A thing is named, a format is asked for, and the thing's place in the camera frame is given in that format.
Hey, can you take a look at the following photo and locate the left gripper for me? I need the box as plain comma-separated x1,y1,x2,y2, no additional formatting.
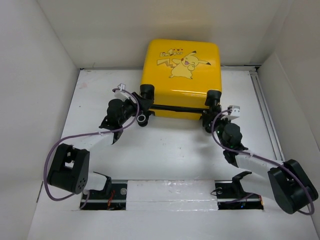
118,92,153,126

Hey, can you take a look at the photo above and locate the yellow hard-shell suitcase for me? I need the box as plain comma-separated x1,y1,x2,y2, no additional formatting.
140,39,222,121

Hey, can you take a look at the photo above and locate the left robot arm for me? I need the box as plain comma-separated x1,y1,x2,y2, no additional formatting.
43,89,154,202

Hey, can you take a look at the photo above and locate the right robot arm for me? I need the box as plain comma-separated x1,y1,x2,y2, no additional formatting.
201,105,319,216

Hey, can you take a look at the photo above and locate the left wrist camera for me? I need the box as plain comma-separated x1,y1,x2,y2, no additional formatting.
112,83,130,101

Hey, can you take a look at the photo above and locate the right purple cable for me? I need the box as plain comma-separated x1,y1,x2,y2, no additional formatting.
210,108,316,216

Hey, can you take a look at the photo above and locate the purple cable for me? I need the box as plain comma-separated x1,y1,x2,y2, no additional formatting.
43,88,141,210
210,108,316,216

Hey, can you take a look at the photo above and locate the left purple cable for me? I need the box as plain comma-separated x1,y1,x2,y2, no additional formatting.
43,88,141,210

